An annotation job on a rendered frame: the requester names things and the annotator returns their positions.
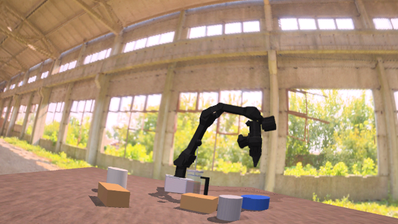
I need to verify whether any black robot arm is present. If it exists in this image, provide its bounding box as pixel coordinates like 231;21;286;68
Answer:
174;103;277;179

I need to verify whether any orange rectangular block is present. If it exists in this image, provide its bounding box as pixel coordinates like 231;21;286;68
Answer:
97;182;130;208
180;193;219;214

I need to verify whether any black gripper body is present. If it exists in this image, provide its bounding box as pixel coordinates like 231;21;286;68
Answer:
248;131;262;154

